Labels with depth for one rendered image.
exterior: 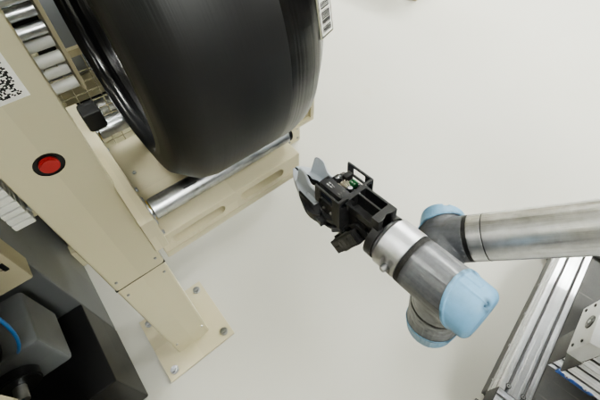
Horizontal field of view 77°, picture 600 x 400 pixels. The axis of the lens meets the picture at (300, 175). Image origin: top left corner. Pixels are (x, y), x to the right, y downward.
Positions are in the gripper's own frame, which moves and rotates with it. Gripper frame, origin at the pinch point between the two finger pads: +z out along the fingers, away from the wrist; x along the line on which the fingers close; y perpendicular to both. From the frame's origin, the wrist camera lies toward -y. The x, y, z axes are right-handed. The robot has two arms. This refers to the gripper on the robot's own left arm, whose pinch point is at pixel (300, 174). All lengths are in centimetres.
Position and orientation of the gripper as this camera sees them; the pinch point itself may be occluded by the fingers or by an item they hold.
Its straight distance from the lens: 66.6
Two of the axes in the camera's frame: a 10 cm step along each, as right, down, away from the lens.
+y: -0.8, -6.9, -7.2
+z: -6.3, -5.3, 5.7
